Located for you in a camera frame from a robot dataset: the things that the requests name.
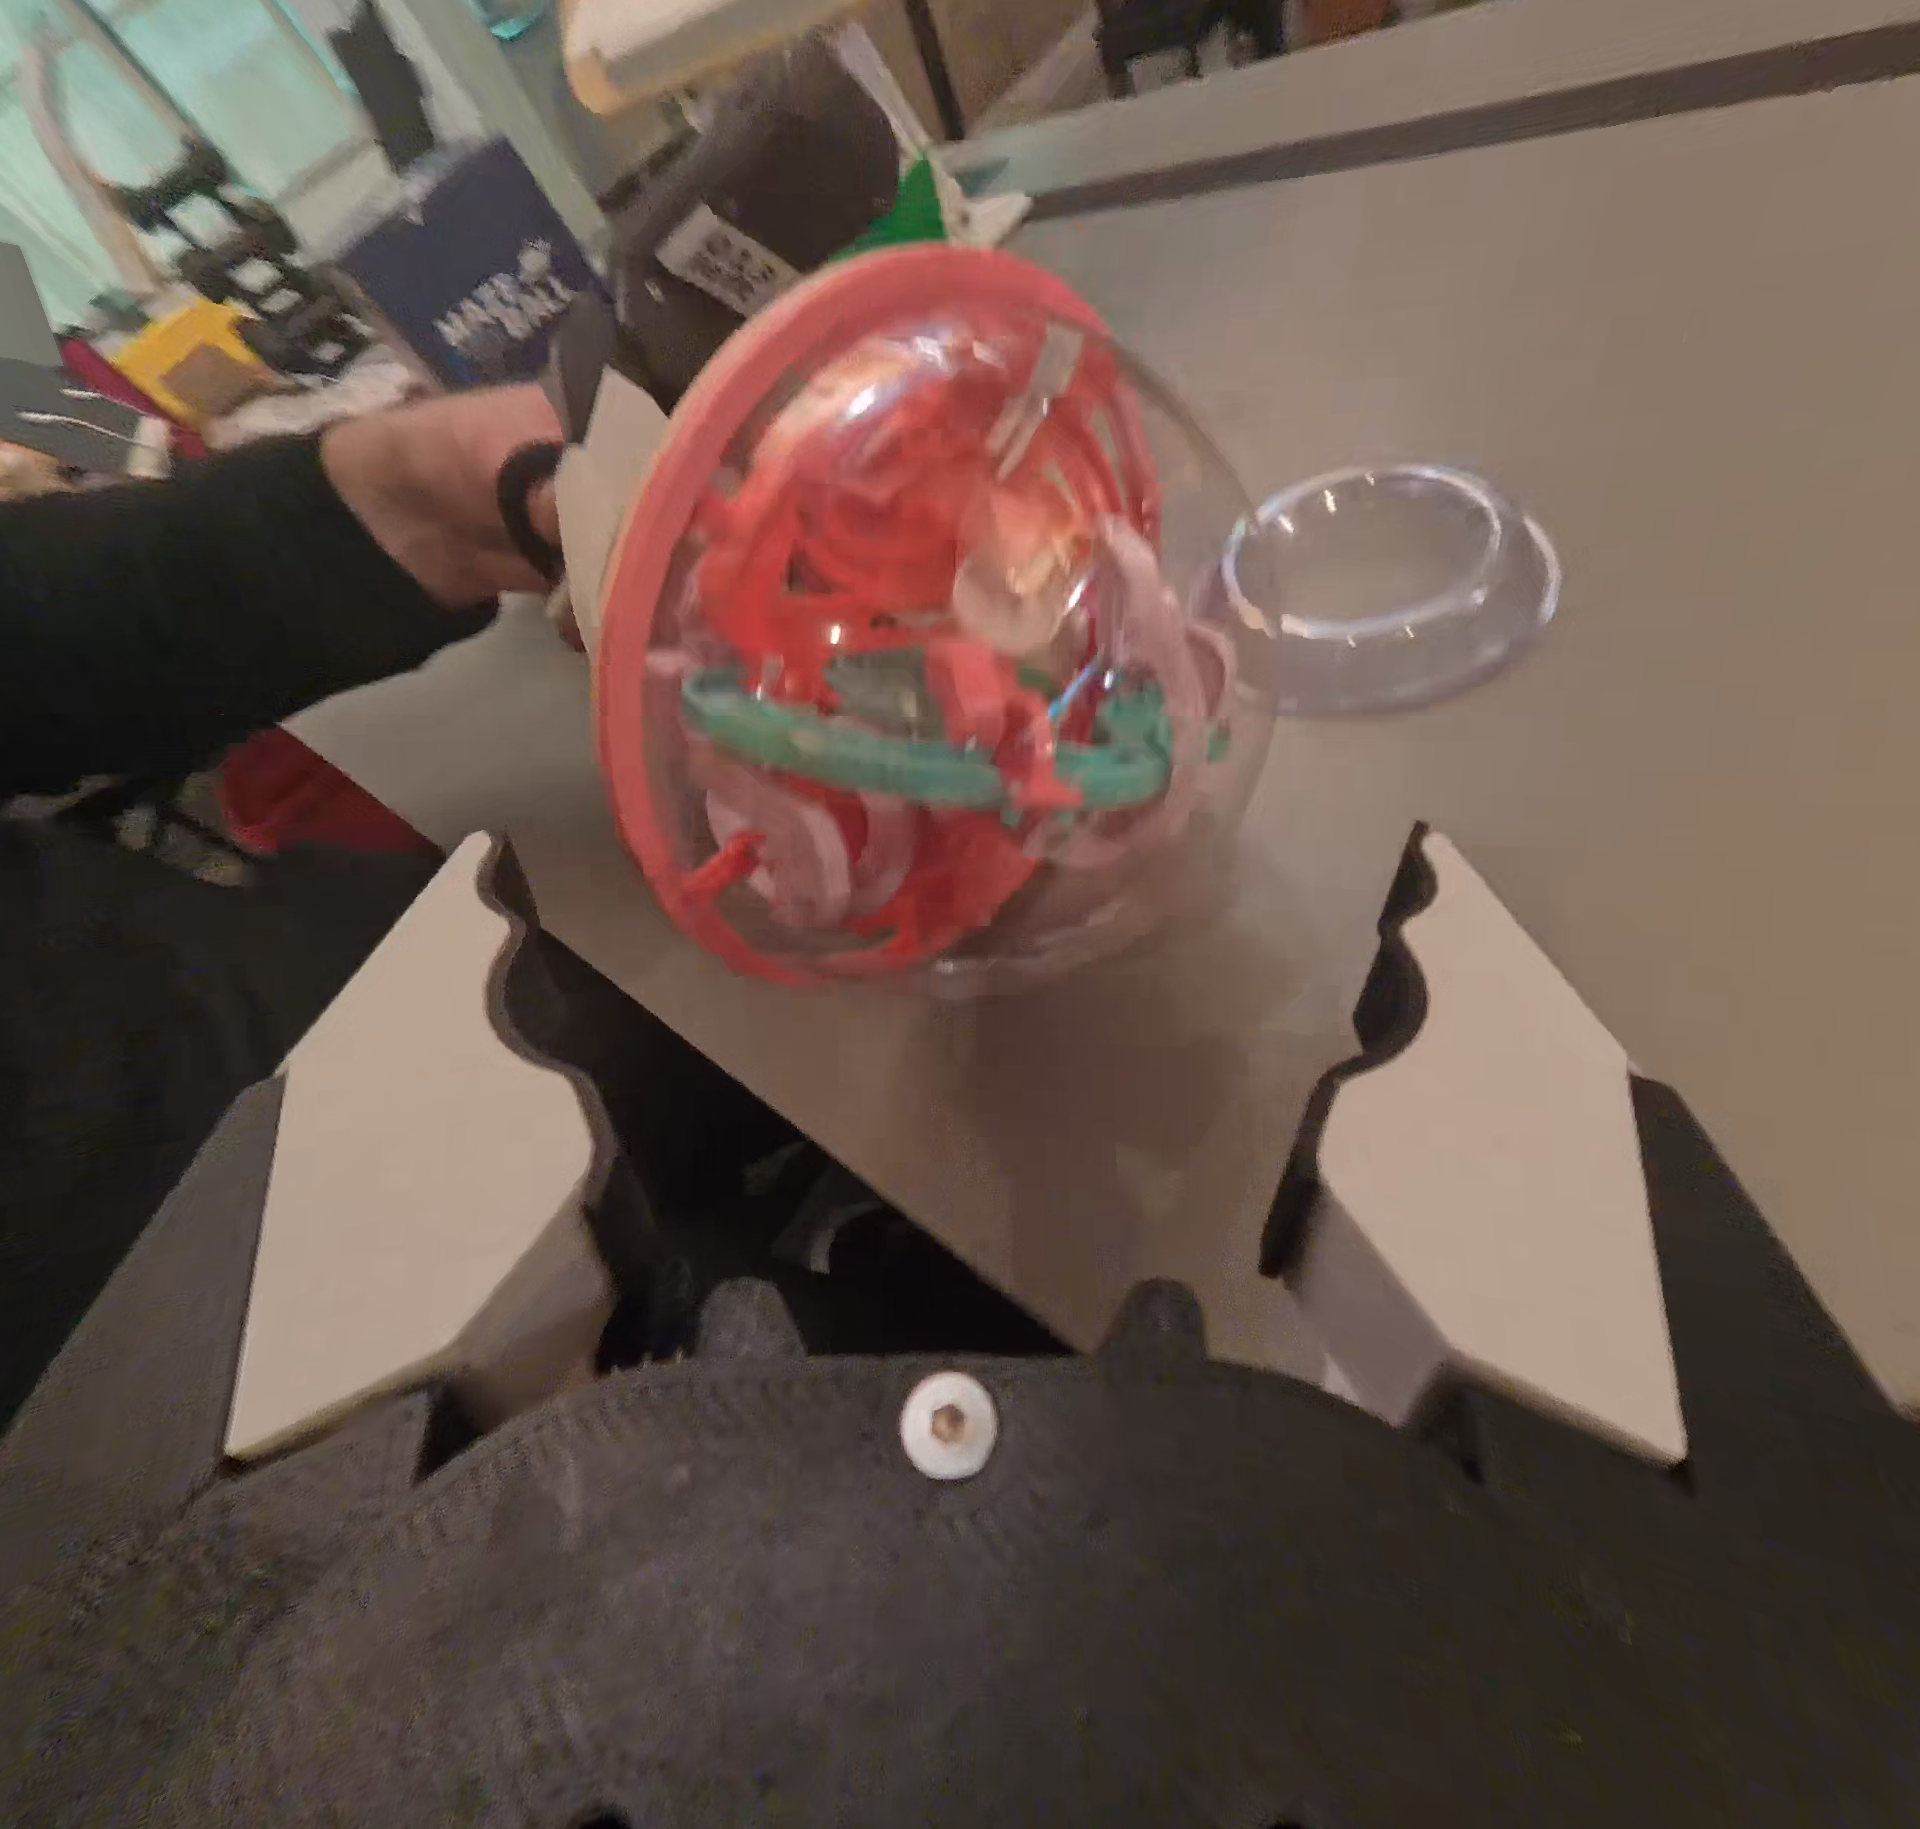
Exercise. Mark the person's leg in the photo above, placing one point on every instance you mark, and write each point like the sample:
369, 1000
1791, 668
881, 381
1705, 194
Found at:
150, 1036

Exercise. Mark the red cloth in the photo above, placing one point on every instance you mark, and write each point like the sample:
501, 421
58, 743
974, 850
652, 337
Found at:
322, 795

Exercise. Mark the clear plastic ball stand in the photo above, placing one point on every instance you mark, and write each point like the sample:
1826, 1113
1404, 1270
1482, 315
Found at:
1395, 667

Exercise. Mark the clear red maze ball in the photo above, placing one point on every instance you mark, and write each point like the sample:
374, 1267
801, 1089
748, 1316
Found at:
930, 630

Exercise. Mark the green cloth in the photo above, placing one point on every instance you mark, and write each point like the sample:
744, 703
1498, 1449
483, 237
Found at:
922, 209

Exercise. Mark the dark blue box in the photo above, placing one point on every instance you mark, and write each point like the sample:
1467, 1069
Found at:
481, 284

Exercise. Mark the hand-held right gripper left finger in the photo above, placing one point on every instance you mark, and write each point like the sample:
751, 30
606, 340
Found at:
390, 1185

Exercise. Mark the person's left forearm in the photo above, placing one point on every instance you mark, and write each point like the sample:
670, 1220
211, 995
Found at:
181, 615

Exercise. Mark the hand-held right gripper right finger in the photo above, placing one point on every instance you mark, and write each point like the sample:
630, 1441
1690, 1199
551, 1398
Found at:
1501, 1185

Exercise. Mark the yellow box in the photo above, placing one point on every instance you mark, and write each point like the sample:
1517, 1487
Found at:
186, 352

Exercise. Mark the person's left hand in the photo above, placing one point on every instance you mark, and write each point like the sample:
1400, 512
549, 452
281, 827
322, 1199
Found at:
421, 486

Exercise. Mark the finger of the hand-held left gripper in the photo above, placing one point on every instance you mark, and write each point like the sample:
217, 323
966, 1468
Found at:
606, 479

